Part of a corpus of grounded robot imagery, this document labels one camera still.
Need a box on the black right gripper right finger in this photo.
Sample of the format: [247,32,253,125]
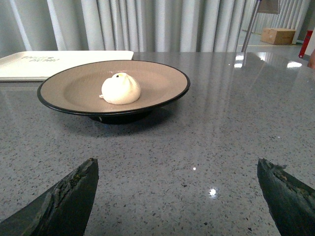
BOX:
[257,159,315,236]

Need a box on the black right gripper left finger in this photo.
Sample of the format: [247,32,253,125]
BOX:
[0,158,98,236]

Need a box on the beige plate with black rim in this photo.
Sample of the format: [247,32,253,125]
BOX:
[37,60,190,124]

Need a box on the white steamed bun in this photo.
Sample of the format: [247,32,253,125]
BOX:
[99,72,141,105]

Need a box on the white rectangular bear tray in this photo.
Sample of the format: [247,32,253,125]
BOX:
[0,51,134,82]

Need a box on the grey metal stand pole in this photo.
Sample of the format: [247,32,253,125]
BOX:
[241,0,261,53]

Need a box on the brown cardboard box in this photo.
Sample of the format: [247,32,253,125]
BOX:
[260,28,295,45]

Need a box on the red fire extinguisher box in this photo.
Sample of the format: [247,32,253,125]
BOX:
[298,30,313,59]

